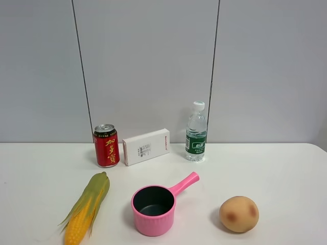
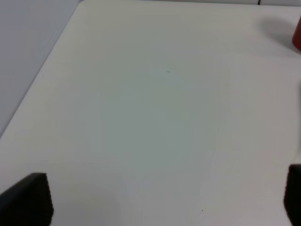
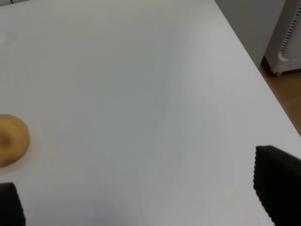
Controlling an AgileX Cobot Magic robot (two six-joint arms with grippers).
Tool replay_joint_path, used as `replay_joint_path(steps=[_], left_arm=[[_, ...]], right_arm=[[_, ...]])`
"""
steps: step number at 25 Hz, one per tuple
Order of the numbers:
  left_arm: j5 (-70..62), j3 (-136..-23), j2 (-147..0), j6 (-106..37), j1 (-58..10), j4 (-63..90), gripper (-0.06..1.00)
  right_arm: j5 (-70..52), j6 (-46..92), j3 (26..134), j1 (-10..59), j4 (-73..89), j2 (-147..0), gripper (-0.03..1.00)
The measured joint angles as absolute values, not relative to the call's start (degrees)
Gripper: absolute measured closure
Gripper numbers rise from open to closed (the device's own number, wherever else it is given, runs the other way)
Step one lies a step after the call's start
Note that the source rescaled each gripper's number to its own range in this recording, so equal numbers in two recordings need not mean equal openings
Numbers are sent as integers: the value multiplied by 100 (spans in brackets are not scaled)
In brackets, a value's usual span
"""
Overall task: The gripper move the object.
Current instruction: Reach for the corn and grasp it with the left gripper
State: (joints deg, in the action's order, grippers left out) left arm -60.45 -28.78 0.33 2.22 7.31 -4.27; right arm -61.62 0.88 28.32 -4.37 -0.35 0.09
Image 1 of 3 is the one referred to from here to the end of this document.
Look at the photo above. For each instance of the pink saucepan with handle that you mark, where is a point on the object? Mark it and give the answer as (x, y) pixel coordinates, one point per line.
(153, 206)

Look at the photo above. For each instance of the brown potato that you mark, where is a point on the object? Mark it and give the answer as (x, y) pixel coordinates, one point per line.
(239, 214)

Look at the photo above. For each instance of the yellow corn cob with husk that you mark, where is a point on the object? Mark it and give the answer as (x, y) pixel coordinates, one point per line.
(83, 214)

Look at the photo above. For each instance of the red drink can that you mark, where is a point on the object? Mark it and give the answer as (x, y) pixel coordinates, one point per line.
(106, 145)

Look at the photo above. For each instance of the white cardboard box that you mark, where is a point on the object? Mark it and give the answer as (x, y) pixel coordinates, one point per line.
(146, 146)

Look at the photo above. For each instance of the clear water bottle green label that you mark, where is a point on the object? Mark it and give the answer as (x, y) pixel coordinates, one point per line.
(196, 133)

